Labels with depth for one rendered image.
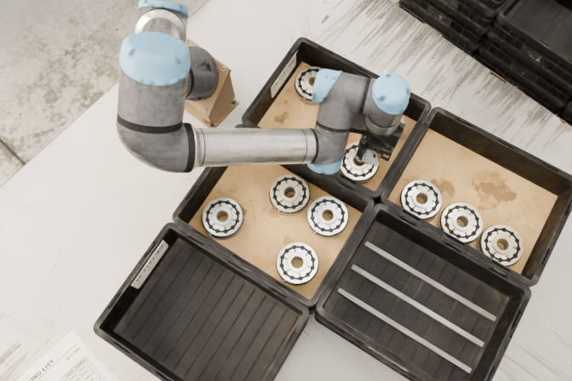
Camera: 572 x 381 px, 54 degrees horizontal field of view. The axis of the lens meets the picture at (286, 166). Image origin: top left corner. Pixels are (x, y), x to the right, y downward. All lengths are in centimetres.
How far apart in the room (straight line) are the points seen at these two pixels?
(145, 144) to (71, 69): 179
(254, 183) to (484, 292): 63
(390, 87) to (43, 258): 106
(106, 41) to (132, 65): 183
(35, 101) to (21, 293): 125
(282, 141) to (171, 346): 58
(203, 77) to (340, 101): 48
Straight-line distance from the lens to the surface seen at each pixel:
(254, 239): 142
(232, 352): 139
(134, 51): 97
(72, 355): 162
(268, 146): 110
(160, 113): 98
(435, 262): 145
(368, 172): 143
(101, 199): 168
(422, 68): 179
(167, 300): 143
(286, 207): 141
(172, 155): 102
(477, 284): 146
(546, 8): 246
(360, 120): 129
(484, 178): 154
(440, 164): 152
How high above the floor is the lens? 221
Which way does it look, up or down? 70 degrees down
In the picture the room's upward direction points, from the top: 4 degrees counter-clockwise
